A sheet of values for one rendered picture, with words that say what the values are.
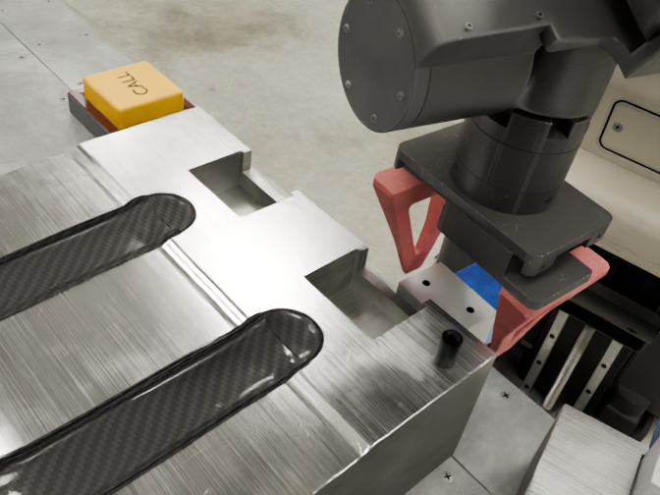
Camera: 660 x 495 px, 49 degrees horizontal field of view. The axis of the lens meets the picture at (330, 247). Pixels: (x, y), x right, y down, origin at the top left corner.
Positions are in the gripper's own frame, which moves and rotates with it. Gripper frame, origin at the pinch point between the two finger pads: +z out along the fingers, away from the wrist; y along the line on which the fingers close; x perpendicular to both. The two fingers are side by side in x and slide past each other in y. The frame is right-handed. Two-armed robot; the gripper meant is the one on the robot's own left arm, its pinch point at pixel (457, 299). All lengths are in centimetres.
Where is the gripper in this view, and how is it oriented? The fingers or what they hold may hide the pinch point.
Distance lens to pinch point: 44.8
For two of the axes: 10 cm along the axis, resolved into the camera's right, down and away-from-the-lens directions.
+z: -1.5, 7.3, 6.7
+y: 6.0, 6.0, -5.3
